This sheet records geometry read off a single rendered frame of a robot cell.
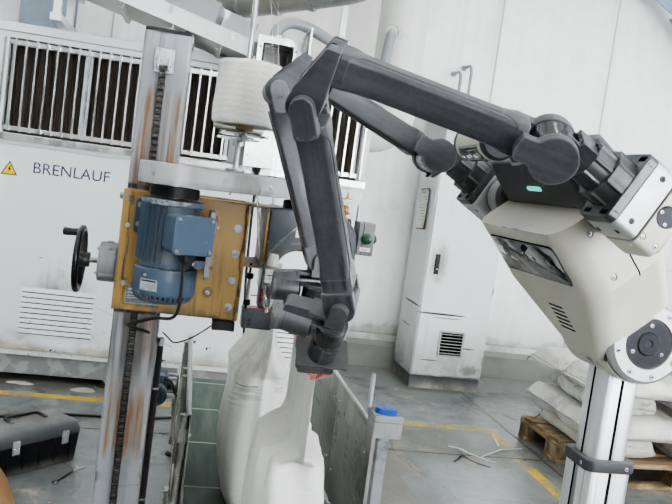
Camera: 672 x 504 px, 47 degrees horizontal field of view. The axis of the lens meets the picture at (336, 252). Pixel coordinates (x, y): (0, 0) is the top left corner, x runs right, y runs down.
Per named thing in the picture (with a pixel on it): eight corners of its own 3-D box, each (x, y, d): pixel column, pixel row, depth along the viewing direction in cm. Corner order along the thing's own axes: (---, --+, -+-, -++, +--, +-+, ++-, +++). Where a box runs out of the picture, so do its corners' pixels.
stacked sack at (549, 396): (653, 426, 465) (657, 402, 464) (555, 420, 448) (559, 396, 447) (612, 404, 506) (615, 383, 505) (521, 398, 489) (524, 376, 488)
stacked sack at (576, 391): (659, 423, 426) (663, 398, 425) (585, 415, 422) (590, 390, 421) (608, 390, 491) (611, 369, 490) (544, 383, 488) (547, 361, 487)
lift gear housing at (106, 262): (114, 285, 202) (118, 243, 201) (92, 282, 201) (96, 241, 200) (117, 279, 213) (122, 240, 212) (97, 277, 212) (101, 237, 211)
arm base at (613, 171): (629, 160, 125) (584, 219, 124) (593, 129, 123) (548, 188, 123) (660, 160, 116) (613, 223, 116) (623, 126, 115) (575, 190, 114)
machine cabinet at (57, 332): (338, 410, 495) (384, 82, 477) (-41, 380, 451) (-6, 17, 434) (311, 365, 608) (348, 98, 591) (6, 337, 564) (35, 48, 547)
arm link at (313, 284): (330, 288, 171) (328, 273, 176) (300, 285, 170) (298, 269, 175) (324, 312, 175) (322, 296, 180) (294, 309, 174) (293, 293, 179)
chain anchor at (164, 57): (172, 73, 198) (175, 48, 198) (152, 70, 197) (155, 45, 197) (172, 74, 201) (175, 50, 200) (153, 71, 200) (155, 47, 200)
